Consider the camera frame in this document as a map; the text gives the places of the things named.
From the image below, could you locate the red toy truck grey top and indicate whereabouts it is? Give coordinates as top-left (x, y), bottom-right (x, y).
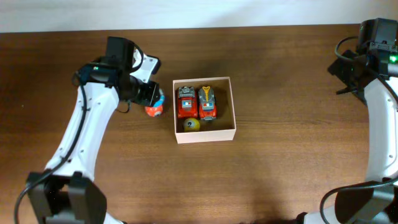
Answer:
top-left (177, 86), bottom-right (198, 119)

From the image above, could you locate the yellow toy ball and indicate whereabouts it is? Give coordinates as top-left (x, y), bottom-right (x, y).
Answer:
top-left (183, 118), bottom-right (200, 133)

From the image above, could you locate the blue toy ball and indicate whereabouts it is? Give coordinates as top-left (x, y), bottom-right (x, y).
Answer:
top-left (153, 88), bottom-right (165, 108)

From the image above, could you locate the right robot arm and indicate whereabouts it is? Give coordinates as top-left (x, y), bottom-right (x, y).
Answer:
top-left (296, 50), bottom-right (397, 223)

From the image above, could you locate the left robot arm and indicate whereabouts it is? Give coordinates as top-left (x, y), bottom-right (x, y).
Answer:
top-left (20, 50), bottom-right (164, 223)

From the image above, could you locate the orange toy ball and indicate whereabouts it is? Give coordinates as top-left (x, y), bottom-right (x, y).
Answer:
top-left (145, 105), bottom-right (163, 117)

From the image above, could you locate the white cardboard box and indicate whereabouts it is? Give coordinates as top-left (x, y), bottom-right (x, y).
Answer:
top-left (172, 77), bottom-right (236, 144)

